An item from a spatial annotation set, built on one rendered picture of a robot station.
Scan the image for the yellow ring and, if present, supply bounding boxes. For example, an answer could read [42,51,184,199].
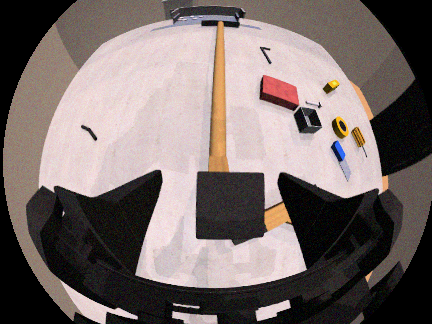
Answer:
[332,117,349,139]

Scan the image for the red rectangular block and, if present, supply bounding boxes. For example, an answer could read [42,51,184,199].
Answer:
[259,75,299,111]

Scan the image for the long tan scraper with grey crossbar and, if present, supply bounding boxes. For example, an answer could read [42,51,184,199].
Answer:
[232,202,292,246]

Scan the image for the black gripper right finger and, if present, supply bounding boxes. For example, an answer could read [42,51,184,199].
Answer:
[277,173,380,270]

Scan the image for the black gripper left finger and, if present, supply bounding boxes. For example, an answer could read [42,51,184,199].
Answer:
[53,170,163,274]

